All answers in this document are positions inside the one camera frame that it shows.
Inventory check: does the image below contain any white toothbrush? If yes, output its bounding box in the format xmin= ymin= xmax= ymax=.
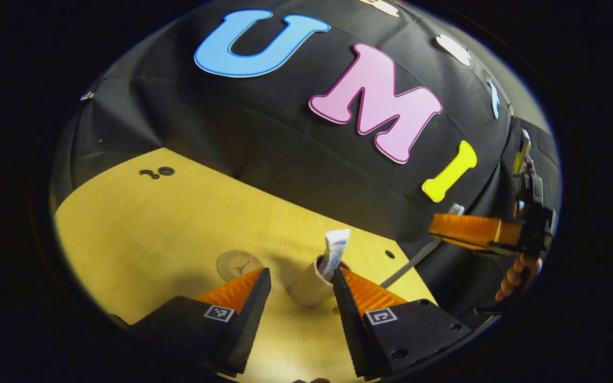
xmin=380 ymin=204 xmax=466 ymax=289

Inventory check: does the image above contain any black backdrop cloth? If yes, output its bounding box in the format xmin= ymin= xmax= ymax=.
xmin=51 ymin=0 xmax=562 ymax=320

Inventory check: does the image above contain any round cork coaster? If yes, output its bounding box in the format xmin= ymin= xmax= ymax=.
xmin=216 ymin=250 xmax=264 ymax=282

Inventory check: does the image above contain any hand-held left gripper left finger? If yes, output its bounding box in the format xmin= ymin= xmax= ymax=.
xmin=126 ymin=268 xmax=272 ymax=378

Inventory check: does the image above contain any wooden desktop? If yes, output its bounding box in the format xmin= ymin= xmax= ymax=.
xmin=54 ymin=147 xmax=437 ymax=383

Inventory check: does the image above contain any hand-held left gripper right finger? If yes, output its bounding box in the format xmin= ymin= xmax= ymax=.
xmin=332 ymin=268 xmax=472 ymax=381

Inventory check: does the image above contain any white toothpaste tube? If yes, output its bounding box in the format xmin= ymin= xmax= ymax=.
xmin=320 ymin=229 xmax=351 ymax=280

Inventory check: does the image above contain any beige cup with wooden handle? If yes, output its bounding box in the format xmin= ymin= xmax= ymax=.
xmin=288 ymin=255 xmax=350 ymax=314

